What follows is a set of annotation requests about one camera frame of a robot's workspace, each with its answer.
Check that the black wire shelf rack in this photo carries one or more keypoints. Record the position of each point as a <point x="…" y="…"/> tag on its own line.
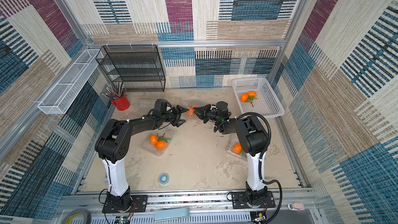
<point x="135" y="68"/>

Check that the small pink white object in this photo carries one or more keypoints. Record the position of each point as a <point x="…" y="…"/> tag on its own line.
<point x="296" y="206"/>

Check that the grey tape roll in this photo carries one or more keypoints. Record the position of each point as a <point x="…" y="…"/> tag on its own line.
<point x="80" y="212"/>

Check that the white plastic perforated basket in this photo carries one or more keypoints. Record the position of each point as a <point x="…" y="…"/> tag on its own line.
<point x="266" y="103"/>

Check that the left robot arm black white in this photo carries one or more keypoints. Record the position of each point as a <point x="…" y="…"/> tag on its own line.
<point x="113" y="144"/>

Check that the red cup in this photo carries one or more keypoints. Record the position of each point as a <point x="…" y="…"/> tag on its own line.
<point x="121" y="104"/>

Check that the clear clamshell container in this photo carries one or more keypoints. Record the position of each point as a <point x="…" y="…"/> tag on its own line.
<point x="145" y="105"/>
<point x="229" y="150"/>
<point x="165" y="134"/>
<point x="190" y="103"/>

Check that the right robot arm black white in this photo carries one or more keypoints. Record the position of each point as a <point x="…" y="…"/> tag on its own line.
<point x="254" y="135"/>

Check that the white wire mesh wall tray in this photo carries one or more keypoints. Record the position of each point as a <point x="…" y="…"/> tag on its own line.
<point x="61" y="96"/>

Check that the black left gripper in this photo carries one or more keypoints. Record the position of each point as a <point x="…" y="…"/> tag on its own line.
<point x="180" y="110"/>

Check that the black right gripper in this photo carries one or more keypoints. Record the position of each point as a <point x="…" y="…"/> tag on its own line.
<point x="205" y="112"/>

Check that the light blue flat case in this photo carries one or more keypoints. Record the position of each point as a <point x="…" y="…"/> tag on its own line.
<point x="171" y="214"/>

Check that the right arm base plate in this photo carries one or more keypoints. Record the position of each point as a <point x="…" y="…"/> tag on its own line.
<point x="248" y="199"/>

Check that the orange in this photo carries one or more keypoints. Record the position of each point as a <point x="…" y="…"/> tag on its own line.
<point x="252" y="94"/>
<point x="244" y="97"/>

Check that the blue tape roll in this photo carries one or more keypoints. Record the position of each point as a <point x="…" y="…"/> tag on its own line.
<point x="164" y="179"/>

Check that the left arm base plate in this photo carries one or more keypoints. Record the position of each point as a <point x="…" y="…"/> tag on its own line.
<point x="125" y="204"/>

